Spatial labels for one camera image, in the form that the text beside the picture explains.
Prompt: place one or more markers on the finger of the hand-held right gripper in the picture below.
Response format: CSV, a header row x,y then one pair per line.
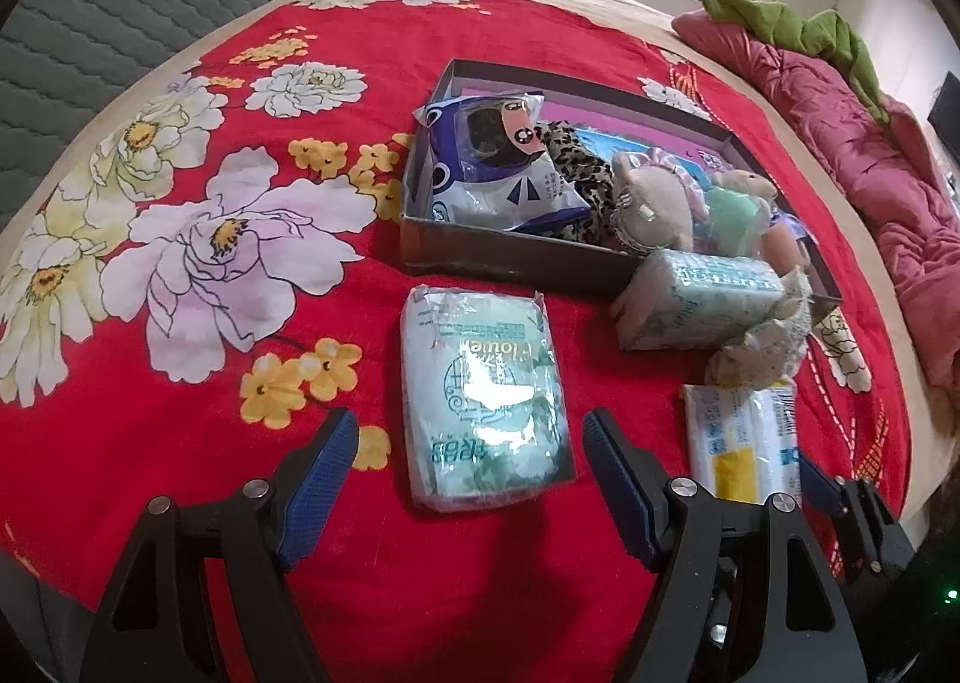
x,y
819,484

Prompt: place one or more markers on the red floral blanket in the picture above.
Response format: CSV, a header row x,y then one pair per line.
x,y
187,353

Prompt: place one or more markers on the leopard print scrunchie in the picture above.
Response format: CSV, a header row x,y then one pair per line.
x,y
589,180

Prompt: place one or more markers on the pink quilt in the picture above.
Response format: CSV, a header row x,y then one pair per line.
x,y
885,173

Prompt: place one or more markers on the small green tissue pack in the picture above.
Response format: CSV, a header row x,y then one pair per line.
x,y
697,300

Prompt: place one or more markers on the purple white packaged eye mask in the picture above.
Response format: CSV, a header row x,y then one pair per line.
x,y
495,180

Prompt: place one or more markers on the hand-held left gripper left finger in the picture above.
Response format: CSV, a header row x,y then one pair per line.
x,y
322,480

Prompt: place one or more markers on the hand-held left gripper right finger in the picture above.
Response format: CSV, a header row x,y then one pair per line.
x,y
615,480

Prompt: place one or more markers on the large green tissue pack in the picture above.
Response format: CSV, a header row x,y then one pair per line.
x,y
487,398

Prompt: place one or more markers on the black television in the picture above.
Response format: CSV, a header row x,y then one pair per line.
x,y
946,120

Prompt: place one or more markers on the dark cardboard box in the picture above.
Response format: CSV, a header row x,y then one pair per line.
x,y
510,263

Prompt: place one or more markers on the white tissue pack yellow label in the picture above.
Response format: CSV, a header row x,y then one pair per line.
x,y
742,435

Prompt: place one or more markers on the green cloth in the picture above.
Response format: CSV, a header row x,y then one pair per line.
x,y
780,19

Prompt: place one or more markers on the bear plush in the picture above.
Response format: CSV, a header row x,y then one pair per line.
x,y
739,214

